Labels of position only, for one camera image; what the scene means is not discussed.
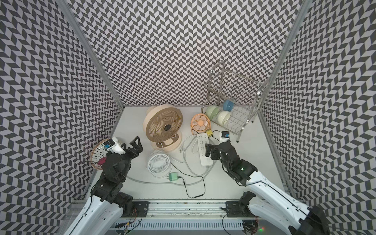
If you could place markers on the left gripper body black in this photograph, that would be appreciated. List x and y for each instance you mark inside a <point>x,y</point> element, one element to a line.
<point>127,158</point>

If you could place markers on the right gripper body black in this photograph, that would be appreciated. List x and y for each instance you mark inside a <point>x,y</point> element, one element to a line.
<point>224,163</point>

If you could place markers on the white power strip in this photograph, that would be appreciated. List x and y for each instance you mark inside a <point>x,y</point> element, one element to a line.
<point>202,140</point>

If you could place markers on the yellow plug adapter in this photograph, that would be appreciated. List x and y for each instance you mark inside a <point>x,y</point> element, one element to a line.
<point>209,133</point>

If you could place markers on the green plug adapter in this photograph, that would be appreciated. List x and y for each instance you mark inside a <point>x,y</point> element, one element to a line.
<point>173,176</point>

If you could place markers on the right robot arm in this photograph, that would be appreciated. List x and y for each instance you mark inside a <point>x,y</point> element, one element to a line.
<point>280,209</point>

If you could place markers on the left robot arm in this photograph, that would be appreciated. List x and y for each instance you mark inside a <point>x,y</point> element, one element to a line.
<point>107,203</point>

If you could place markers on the small orange desk fan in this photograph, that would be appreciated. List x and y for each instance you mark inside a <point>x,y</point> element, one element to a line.
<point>200,123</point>

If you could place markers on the small white desk fan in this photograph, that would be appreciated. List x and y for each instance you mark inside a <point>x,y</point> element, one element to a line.
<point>158,164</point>

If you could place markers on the large beige desk fan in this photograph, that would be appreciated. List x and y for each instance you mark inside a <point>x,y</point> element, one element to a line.
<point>162,127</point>

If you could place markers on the magenta object on plate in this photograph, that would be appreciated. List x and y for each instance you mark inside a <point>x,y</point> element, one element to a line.
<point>101,161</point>

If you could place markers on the patterned plate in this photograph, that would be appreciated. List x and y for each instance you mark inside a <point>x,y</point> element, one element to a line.
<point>98,152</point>

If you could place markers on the white bowl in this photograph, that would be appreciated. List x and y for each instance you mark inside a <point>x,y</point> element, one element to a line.
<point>223,117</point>

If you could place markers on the green bowl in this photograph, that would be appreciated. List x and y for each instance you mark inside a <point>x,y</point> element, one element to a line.
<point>212,111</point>

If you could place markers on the blue bowl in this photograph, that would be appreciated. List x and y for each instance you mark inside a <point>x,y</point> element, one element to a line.
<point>228,105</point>

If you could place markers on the metal dish rack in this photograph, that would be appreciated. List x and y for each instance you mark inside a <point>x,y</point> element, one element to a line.
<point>246,93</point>

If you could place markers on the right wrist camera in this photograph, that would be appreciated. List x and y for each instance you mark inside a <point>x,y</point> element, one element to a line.
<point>225,136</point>

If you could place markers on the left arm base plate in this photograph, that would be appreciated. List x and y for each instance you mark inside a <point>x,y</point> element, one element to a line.
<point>136,209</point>

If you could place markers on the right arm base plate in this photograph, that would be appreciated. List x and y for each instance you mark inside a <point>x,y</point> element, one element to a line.
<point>235,209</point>

